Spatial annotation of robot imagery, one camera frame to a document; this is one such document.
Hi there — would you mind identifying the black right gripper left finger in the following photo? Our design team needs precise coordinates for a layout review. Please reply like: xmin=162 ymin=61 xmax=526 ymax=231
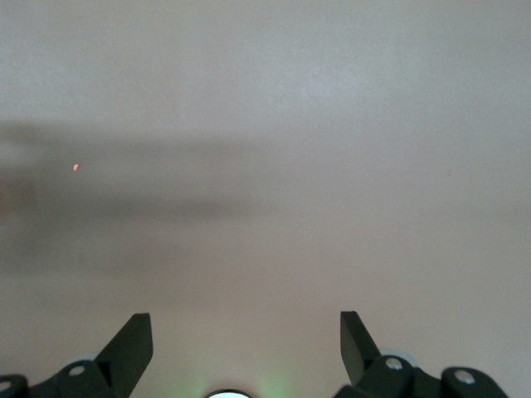
xmin=0 ymin=313 xmax=155 ymax=398

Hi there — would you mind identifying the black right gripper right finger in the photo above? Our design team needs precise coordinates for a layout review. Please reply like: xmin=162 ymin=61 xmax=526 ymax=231
xmin=334 ymin=310 xmax=514 ymax=398

